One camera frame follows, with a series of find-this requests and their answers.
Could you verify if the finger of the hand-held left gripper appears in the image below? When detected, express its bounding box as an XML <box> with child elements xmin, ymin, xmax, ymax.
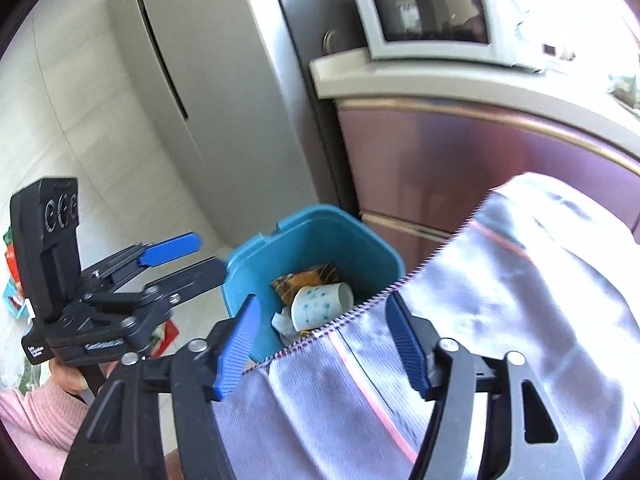
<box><xmin>142</xmin><ymin>257</ymin><xmax>229</xmax><ymax>311</ymax></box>
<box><xmin>80</xmin><ymin>232</ymin><xmax>202</xmax><ymax>291</ymax></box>

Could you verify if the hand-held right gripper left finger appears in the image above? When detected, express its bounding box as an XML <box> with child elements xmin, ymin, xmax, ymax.
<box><xmin>60</xmin><ymin>294</ymin><xmax>262</xmax><ymax>480</ymax></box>

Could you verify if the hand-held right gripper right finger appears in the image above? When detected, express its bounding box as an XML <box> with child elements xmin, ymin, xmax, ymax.
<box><xmin>385</xmin><ymin>290</ymin><xmax>586</xmax><ymax>480</ymax></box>

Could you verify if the patterned paper cup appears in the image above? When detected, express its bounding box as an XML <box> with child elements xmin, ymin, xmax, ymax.
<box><xmin>291</xmin><ymin>282</ymin><xmax>355</xmax><ymax>334</ymax></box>

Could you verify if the gold foil wrapper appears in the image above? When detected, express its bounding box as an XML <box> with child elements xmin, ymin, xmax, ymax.
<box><xmin>270</xmin><ymin>262</ymin><xmax>341</xmax><ymax>306</ymax></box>

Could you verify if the teal plastic bin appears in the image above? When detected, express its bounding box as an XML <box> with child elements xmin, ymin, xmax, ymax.
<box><xmin>222</xmin><ymin>204</ymin><xmax>407</xmax><ymax>364</ymax></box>

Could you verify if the person's left hand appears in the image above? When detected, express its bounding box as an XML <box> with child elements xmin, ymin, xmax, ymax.
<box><xmin>49</xmin><ymin>360</ymin><xmax>97</xmax><ymax>397</ymax></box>

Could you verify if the red green package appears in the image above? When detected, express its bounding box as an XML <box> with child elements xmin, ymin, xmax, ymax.
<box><xmin>1</xmin><ymin>227</ymin><xmax>27</xmax><ymax>319</ymax></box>

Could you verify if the red packet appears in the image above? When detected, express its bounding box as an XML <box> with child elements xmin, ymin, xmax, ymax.
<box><xmin>150</xmin><ymin>320</ymin><xmax>180</xmax><ymax>357</ymax></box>

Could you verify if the grey checked tablecloth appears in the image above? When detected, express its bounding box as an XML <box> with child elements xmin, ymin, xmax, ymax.
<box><xmin>210</xmin><ymin>172</ymin><xmax>640</xmax><ymax>480</ymax></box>

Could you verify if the grey refrigerator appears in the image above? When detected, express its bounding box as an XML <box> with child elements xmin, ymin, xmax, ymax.
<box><xmin>105</xmin><ymin>0</ymin><xmax>352</xmax><ymax>252</ymax></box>

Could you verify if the kitchen counter with cabinets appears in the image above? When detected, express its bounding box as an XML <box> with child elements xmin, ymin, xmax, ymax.
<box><xmin>309</xmin><ymin>45</ymin><xmax>640</xmax><ymax>262</ymax></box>

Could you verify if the white microwave oven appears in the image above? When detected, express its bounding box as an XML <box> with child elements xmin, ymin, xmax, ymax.
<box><xmin>350</xmin><ymin>0</ymin><xmax>577</xmax><ymax>69</ymax></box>

